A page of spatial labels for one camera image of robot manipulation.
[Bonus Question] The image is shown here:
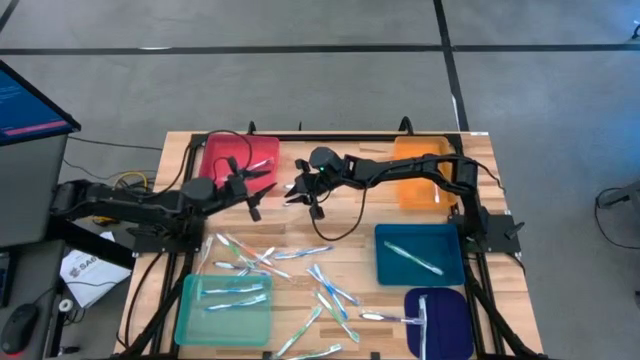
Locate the navy blue flat tray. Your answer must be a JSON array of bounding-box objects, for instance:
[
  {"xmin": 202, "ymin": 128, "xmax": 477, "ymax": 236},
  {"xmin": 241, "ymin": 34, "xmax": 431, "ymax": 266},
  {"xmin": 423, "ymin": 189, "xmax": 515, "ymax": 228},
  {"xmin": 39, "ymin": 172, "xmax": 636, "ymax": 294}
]
[{"xmin": 403, "ymin": 287, "xmax": 475, "ymax": 360}]

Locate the yellow cable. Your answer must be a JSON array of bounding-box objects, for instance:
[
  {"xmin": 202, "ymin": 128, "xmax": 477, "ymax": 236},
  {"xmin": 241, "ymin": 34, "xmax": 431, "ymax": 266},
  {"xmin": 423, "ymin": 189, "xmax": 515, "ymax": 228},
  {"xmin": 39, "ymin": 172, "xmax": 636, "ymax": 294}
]
[{"xmin": 92, "ymin": 170, "xmax": 150, "ymax": 225}]

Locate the blue screen monitor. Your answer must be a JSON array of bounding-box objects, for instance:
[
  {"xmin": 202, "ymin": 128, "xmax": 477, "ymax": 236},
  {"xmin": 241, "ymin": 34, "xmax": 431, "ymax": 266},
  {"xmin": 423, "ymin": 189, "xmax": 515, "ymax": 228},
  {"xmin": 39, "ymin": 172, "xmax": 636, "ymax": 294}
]
[{"xmin": 0, "ymin": 59, "xmax": 82, "ymax": 147}]

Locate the orange translucent plastic bin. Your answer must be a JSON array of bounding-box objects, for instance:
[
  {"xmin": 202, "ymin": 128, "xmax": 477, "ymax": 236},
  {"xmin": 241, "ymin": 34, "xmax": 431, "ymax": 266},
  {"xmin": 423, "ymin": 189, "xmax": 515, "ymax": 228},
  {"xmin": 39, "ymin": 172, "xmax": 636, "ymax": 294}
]
[{"xmin": 393, "ymin": 135, "xmax": 457, "ymax": 211}]

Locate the black desk crossbar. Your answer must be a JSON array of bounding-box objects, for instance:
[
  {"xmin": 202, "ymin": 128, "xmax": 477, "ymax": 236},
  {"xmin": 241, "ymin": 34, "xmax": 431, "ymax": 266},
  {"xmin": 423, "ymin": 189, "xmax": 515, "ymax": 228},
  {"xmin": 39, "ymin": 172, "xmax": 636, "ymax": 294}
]
[{"xmin": 45, "ymin": 214, "xmax": 137, "ymax": 271}]

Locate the red translucent plastic bin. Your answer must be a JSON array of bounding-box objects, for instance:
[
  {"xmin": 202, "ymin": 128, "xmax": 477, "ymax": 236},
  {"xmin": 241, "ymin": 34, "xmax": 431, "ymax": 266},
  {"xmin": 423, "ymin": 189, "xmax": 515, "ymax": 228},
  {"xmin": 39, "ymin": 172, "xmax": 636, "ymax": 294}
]
[{"xmin": 198, "ymin": 133, "xmax": 281, "ymax": 195}]

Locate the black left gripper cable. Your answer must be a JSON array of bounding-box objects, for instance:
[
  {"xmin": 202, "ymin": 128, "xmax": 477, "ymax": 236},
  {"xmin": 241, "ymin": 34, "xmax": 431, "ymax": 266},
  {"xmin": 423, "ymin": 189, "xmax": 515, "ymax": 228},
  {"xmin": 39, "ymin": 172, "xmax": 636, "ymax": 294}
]
[{"xmin": 189, "ymin": 129, "xmax": 254, "ymax": 189}]

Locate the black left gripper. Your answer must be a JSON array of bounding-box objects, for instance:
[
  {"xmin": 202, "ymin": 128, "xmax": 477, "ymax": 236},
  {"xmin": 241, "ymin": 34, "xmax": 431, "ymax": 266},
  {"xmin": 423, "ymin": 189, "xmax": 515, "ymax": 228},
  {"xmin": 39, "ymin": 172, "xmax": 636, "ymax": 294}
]
[{"xmin": 214, "ymin": 156, "xmax": 278, "ymax": 224}]

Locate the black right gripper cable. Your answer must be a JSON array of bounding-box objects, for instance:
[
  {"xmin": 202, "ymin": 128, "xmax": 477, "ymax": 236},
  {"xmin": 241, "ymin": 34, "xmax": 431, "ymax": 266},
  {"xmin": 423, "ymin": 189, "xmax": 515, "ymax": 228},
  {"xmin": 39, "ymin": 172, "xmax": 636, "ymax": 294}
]
[{"xmin": 311, "ymin": 187, "xmax": 369, "ymax": 243}]

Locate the black floor cable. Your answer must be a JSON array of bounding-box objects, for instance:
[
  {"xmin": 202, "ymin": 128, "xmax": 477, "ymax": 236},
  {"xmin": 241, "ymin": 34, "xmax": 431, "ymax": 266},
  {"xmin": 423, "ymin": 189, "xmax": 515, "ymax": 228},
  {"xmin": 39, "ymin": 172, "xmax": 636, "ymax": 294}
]
[
  {"xmin": 593, "ymin": 187, "xmax": 640, "ymax": 251},
  {"xmin": 66, "ymin": 134, "xmax": 165, "ymax": 151}
]

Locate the black computer mouse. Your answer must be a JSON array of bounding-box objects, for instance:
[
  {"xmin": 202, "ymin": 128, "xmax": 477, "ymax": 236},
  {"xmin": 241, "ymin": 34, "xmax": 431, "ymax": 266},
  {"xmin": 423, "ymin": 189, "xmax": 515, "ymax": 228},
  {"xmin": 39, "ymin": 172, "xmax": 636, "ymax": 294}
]
[{"xmin": 0, "ymin": 302, "xmax": 41, "ymax": 356}]

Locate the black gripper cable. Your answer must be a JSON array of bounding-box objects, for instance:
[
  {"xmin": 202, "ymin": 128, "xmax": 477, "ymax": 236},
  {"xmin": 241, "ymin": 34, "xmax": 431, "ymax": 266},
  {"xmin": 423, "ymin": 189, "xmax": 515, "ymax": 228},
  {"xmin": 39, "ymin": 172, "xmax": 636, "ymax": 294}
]
[
  {"xmin": 189, "ymin": 129, "xmax": 254, "ymax": 189},
  {"xmin": 311, "ymin": 187, "xmax": 369, "ymax": 243}
]

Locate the thick black cable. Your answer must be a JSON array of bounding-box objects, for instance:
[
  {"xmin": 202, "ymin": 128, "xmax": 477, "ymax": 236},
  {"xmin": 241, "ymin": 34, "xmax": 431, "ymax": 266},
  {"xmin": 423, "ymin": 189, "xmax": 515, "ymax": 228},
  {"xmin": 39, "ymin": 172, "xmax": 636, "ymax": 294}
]
[{"xmin": 122, "ymin": 249, "xmax": 166, "ymax": 351}]

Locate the green translucent plastic bin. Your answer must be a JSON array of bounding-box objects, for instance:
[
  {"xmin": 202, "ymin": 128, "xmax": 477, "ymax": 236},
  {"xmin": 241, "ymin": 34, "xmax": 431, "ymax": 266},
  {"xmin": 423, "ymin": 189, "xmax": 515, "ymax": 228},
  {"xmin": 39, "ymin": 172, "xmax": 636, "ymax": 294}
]
[{"xmin": 174, "ymin": 273, "xmax": 275, "ymax": 348}]

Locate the teal blue plastic bin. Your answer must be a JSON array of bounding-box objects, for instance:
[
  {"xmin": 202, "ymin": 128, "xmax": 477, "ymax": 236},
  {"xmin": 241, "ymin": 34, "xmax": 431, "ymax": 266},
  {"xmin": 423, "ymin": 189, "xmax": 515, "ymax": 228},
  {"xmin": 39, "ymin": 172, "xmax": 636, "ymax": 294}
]
[{"xmin": 374, "ymin": 223, "xmax": 467, "ymax": 287}]

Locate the white printed paper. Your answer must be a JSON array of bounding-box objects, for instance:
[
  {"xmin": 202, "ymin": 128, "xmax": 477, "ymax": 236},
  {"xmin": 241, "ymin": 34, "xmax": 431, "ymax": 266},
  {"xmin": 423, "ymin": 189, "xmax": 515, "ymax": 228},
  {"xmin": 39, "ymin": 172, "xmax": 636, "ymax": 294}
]
[{"xmin": 59, "ymin": 231, "xmax": 133, "ymax": 309}]

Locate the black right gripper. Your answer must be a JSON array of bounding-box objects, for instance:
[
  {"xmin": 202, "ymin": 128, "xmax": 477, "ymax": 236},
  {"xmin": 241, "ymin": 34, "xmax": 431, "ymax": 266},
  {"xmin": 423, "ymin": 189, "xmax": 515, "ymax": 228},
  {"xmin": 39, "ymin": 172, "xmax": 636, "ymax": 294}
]
[{"xmin": 283, "ymin": 157, "xmax": 327, "ymax": 221}]

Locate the grey stand foot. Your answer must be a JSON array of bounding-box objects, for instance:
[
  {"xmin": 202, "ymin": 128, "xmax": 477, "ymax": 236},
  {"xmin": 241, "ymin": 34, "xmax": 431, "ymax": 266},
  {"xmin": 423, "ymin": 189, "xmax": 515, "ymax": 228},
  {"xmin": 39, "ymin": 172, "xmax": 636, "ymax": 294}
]
[{"xmin": 597, "ymin": 179, "xmax": 640, "ymax": 209}]

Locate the blue toothbrush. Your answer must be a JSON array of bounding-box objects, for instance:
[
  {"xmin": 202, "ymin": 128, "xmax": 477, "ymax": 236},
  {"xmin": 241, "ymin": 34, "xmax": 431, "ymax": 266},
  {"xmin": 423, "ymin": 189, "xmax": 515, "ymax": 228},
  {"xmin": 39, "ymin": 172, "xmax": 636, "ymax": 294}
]
[
  {"xmin": 203, "ymin": 293, "xmax": 270, "ymax": 312},
  {"xmin": 272, "ymin": 244, "xmax": 335, "ymax": 261},
  {"xmin": 312, "ymin": 263, "xmax": 361, "ymax": 307},
  {"xmin": 198, "ymin": 283, "xmax": 265, "ymax": 296},
  {"xmin": 306, "ymin": 264, "xmax": 350, "ymax": 321}
]

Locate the green toothbrush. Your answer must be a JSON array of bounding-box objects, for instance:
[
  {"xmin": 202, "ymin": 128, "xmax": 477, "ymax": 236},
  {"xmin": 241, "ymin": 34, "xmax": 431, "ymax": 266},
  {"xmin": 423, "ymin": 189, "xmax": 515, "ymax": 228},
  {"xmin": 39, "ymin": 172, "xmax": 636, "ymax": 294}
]
[
  {"xmin": 215, "ymin": 232, "xmax": 250, "ymax": 269},
  {"xmin": 273, "ymin": 304, "xmax": 325, "ymax": 360},
  {"xmin": 383, "ymin": 240, "xmax": 445, "ymax": 277},
  {"xmin": 285, "ymin": 343, "xmax": 344, "ymax": 360},
  {"xmin": 314, "ymin": 290, "xmax": 361, "ymax": 344}
]

